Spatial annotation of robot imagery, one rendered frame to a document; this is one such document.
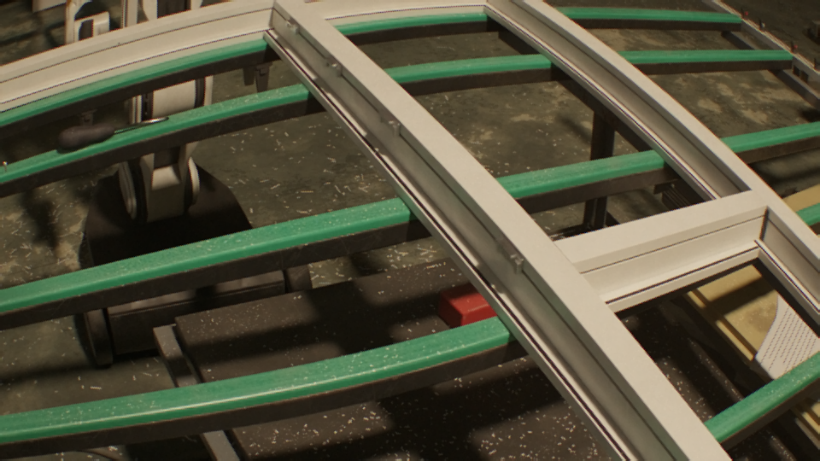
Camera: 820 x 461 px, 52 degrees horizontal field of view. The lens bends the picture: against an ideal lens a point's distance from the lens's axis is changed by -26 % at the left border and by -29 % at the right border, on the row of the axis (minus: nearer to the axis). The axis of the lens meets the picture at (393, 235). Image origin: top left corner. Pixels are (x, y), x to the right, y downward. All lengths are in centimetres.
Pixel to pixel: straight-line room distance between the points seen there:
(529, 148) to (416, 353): 223
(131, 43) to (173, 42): 9
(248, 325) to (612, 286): 60
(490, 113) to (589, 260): 236
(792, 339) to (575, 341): 66
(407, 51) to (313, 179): 96
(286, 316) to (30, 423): 71
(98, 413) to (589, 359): 50
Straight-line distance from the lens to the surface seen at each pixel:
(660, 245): 119
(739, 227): 130
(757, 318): 162
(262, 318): 157
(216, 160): 316
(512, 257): 111
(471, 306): 154
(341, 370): 106
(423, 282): 165
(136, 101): 219
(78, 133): 147
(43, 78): 171
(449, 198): 124
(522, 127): 340
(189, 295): 230
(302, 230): 125
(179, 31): 174
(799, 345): 160
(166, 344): 157
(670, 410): 94
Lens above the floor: 155
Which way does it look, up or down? 33 degrees down
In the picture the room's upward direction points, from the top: 3 degrees clockwise
